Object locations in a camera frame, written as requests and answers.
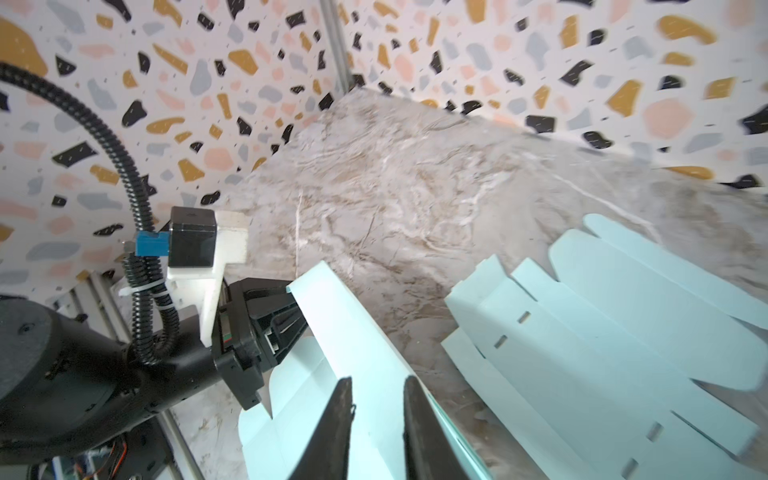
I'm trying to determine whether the flat mint paper box blank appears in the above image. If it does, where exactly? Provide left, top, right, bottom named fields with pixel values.
left=443, top=214, right=767, bottom=479

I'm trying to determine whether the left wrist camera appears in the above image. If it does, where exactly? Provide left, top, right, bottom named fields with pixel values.
left=134, top=206, right=252, bottom=348

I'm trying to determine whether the mint paper box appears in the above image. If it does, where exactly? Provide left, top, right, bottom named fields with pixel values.
left=443, top=214, right=767, bottom=479
left=238, top=260, right=493, bottom=480

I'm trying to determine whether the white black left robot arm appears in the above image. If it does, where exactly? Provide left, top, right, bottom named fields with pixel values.
left=1, top=278, right=307, bottom=465

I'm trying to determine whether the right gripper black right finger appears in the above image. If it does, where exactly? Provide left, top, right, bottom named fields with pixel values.
left=403, top=376, right=469, bottom=480

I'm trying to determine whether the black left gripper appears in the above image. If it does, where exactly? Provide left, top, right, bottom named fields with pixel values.
left=212, top=278, right=307, bottom=410

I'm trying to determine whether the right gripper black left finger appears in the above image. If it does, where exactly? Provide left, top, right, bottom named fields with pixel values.
left=289, top=377, right=354, bottom=480

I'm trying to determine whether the aluminium left corner post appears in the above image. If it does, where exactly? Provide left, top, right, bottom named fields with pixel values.
left=319, top=0, right=354, bottom=96

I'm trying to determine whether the black corrugated left cable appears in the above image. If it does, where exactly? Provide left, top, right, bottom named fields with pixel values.
left=0, top=62, right=181, bottom=367

